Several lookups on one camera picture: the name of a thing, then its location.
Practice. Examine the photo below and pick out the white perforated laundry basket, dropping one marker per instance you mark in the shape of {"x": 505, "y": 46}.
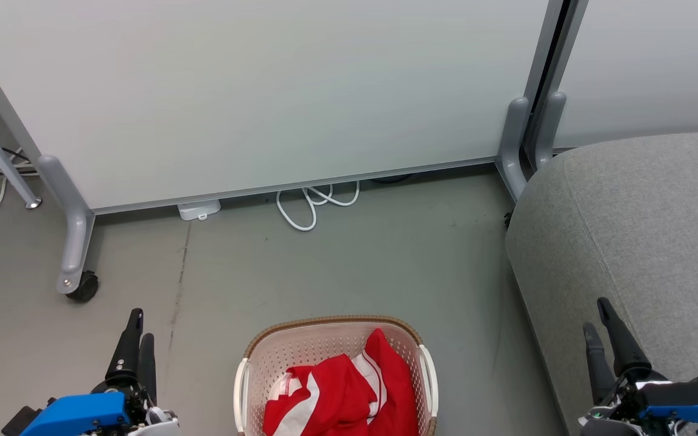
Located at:
{"x": 325, "y": 345}

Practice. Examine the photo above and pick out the long grey partition leg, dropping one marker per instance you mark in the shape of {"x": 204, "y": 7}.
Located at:
{"x": 73, "y": 242}

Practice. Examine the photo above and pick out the red white striped garment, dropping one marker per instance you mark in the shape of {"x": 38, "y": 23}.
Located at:
{"x": 331, "y": 393}

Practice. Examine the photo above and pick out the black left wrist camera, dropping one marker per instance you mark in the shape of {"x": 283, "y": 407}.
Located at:
{"x": 20, "y": 421}

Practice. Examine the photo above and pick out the black caster wheel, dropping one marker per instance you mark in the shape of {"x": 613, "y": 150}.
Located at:
{"x": 87, "y": 287}

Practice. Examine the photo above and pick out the plain red garment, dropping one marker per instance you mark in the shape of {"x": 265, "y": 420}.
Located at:
{"x": 397, "y": 375}

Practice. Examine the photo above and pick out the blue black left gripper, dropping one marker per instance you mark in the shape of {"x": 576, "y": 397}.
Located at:
{"x": 82, "y": 415}

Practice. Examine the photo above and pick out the white power adapter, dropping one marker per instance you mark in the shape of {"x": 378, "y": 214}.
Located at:
{"x": 199, "y": 209}

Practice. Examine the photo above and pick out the narrow white partition panel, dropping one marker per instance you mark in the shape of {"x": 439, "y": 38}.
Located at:
{"x": 652, "y": 66}

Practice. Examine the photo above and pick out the grey fabric sofa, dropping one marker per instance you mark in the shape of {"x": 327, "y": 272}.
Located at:
{"x": 658, "y": 230}

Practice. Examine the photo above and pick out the small black caster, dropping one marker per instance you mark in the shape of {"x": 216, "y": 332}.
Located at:
{"x": 508, "y": 220}

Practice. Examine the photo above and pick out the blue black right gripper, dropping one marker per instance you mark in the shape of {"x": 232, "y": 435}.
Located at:
{"x": 682, "y": 406}

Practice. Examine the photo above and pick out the large white partition panel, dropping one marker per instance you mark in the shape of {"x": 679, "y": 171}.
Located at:
{"x": 264, "y": 91}

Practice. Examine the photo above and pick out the short grey partition leg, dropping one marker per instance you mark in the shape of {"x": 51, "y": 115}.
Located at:
{"x": 549, "y": 127}
{"x": 512, "y": 145}

